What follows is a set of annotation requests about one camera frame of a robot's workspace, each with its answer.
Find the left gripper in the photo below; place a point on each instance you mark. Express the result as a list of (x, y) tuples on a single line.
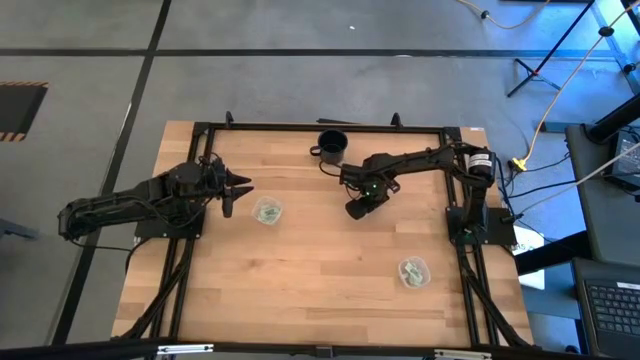
[(212, 182)]

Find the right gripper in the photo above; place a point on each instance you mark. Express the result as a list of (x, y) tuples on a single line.
[(372, 177)]

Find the clear plastic container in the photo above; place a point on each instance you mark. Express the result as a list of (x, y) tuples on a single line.
[(426, 265), (256, 202)]

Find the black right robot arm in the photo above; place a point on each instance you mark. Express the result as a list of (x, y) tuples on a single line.
[(425, 157)]

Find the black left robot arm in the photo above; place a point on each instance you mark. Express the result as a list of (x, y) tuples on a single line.
[(110, 205)]

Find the black mug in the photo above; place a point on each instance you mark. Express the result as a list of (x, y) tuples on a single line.
[(332, 142)]

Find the white paper sheet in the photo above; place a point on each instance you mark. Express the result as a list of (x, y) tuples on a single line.
[(532, 242)]

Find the black diagonal beam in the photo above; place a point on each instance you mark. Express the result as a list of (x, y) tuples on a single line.
[(550, 255)]

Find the black support bar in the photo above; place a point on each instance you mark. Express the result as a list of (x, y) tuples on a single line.
[(100, 350)]

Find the black tripod stand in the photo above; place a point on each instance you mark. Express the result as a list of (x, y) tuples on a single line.
[(550, 50)]

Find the grey chair leg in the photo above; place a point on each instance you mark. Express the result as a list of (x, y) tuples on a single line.
[(12, 229)]

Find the black floor hatch orange stripes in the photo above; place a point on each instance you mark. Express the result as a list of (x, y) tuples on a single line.
[(20, 107)]

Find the black side desk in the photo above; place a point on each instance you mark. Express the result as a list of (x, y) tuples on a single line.
[(600, 225)]

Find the dark device on desk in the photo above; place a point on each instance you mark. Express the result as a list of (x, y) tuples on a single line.
[(627, 160)]

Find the dark laptop keyboard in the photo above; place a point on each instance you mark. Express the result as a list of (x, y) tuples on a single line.
[(615, 310)]

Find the black aluminium table frame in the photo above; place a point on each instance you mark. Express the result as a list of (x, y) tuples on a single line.
[(270, 127)]

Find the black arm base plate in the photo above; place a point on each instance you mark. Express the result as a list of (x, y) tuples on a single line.
[(170, 231), (500, 230)]

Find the silver metal bracket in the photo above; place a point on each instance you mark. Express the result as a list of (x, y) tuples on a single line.
[(185, 349), (462, 355)]

